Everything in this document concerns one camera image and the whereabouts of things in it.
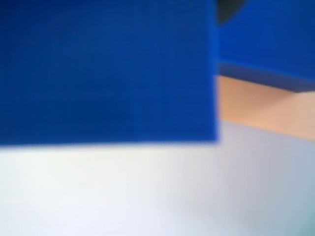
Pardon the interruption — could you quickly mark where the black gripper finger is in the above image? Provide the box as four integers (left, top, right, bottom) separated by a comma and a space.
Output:
217, 0, 245, 26

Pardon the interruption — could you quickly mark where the large blue cube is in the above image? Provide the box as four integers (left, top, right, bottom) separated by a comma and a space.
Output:
218, 0, 315, 94

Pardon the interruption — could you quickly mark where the medium blue cube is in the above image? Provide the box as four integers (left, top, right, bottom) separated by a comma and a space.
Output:
0, 0, 221, 147

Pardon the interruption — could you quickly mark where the orange paper square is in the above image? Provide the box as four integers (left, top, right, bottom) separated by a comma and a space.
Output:
216, 75, 315, 143

